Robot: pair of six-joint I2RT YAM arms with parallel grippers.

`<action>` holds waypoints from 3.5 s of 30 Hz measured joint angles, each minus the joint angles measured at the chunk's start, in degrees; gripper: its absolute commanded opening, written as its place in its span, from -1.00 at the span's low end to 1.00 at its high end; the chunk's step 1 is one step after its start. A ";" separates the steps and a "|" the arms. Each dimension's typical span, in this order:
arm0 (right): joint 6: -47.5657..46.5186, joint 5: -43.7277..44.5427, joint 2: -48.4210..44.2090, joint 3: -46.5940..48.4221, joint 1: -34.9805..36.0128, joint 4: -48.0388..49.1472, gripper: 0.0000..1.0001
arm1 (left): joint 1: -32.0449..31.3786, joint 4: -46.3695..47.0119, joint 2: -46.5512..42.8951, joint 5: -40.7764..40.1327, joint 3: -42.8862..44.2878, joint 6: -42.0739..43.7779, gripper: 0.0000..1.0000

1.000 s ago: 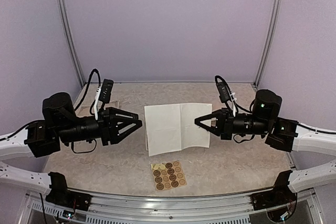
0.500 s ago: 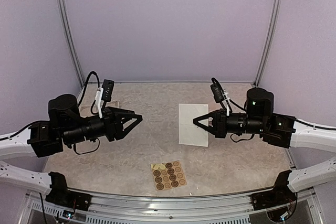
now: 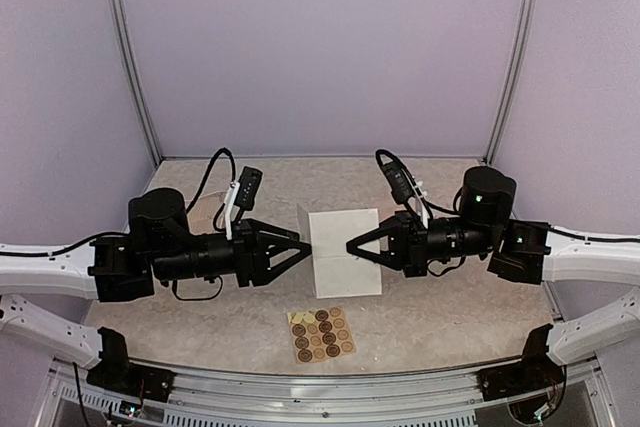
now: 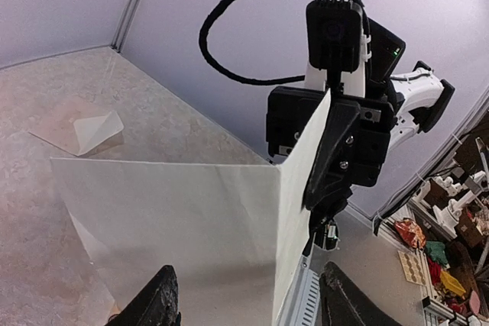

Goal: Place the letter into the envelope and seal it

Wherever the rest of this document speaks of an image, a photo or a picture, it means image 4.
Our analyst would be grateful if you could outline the front aluminium rail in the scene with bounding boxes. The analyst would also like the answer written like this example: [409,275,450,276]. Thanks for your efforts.
[276,235,322,325]

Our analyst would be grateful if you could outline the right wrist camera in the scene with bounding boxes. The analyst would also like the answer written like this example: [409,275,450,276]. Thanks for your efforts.
[306,0,362,73]

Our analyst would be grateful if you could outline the right aluminium frame post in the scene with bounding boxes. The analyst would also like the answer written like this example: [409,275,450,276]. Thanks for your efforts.
[110,0,141,53]

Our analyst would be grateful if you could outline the cream letter with ornate border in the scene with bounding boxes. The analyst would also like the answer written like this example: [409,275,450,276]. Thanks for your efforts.
[51,95,332,325]

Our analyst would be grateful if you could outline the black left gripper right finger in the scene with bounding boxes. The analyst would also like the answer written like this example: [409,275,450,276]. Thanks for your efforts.
[319,261,400,326]

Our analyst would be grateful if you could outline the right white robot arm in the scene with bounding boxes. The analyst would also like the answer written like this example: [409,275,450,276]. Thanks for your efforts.
[266,12,454,212]

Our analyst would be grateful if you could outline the pink envelope with cream flap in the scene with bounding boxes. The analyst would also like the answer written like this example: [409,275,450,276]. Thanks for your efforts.
[31,97,124,157]

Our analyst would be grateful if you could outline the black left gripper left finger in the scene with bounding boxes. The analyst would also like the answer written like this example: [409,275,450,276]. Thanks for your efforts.
[110,265,180,326]

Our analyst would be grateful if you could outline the cluttered shelf of parts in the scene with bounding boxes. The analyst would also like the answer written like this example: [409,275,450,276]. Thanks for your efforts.
[374,123,488,325]

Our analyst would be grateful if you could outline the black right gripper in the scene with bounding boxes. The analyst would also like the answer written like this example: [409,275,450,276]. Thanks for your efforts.
[266,86,394,211]

